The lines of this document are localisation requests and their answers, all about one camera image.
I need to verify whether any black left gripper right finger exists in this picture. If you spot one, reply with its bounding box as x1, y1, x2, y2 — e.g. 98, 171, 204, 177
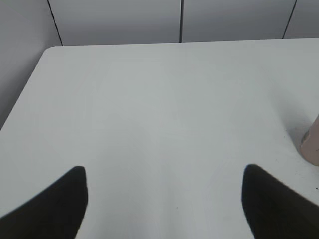
241, 164, 319, 239

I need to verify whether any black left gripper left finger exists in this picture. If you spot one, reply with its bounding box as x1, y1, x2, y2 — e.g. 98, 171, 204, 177
0, 166, 88, 239

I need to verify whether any peach oolong tea bottle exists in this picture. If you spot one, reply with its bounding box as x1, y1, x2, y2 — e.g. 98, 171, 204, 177
300, 117, 319, 166

